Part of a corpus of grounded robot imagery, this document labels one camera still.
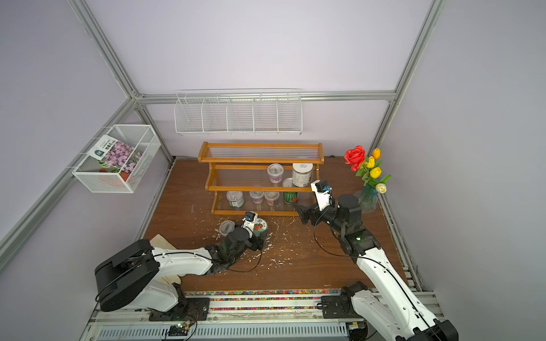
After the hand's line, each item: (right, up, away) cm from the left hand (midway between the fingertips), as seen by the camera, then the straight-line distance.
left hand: (259, 228), depth 86 cm
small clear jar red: (+5, +12, +9) cm, 15 cm away
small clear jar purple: (-2, +12, +10) cm, 16 cm away
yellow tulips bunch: (+42, +22, -9) cm, 48 cm away
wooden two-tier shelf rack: (0, +20, +3) cm, 20 cm away
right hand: (+18, +14, -11) cm, 25 cm away
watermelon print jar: (+13, +12, +8) cm, 19 cm away
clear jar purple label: (+7, +23, +1) cm, 24 cm away
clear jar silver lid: (-12, +11, +8) cm, 18 cm away
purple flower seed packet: (-49, +28, -12) cm, 58 cm away
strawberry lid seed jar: (+1, 0, -2) cm, 2 cm away
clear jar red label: (-14, 0, +3) cm, 14 cm away
